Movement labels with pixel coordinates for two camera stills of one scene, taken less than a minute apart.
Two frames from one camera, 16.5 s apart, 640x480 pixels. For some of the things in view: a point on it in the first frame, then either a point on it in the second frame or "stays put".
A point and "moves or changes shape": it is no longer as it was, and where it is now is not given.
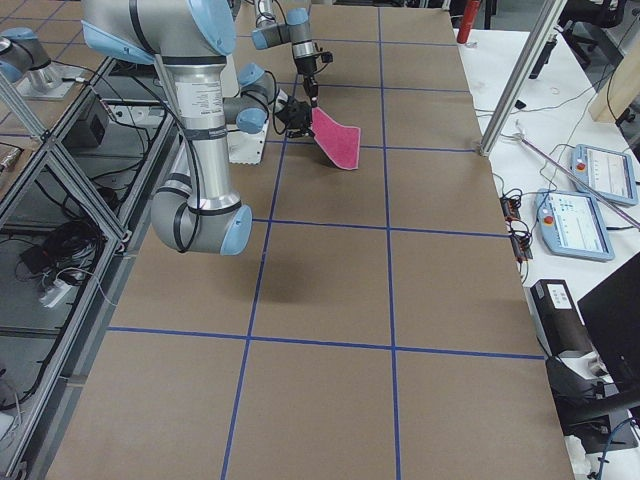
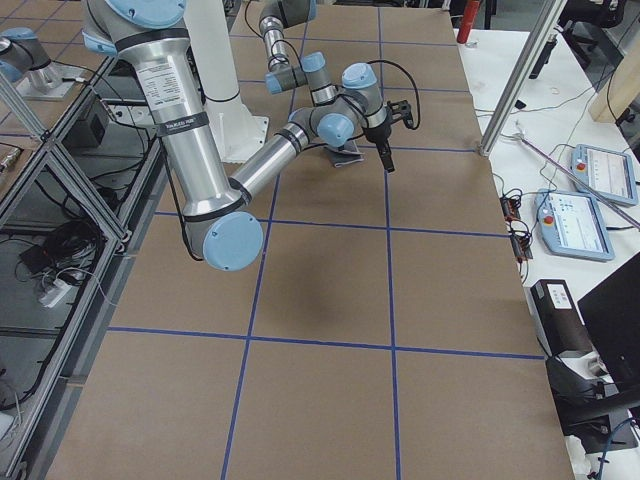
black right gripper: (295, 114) -> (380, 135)
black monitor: (611, 312) stays put
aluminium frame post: (530, 59) stays put
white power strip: (55, 293) stays put
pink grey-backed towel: (340, 142) moves or changes shape
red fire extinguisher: (464, 30) stays put
